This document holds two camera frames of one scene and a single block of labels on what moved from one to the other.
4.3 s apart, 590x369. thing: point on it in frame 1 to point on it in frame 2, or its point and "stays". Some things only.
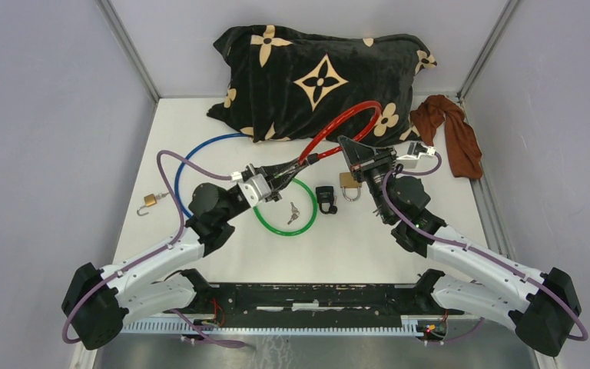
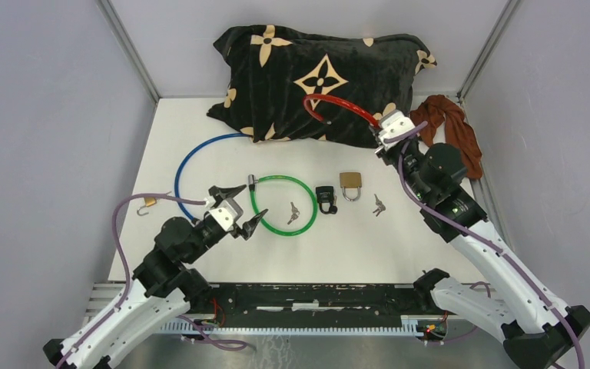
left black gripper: x=276 y=171 to x=249 y=227
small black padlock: x=325 y=194 stays
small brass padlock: x=148 y=201 stays
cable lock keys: x=295 y=211 stays
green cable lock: x=302 y=231 stays
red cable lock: x=313 y=157 to x=342 y=101
